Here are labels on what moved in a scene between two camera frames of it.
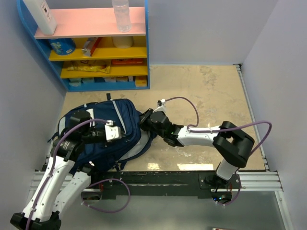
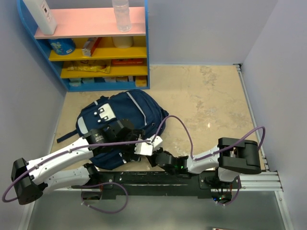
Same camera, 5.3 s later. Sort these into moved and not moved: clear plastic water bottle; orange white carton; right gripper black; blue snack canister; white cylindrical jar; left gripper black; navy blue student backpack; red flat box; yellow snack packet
Moved: navy blue student backpack; left gripper black; right gripper black
Not moved: white cylindrical jar; clear plastic water bottle; red flat box; orange white carton; yellow snack packet; blue snack canister
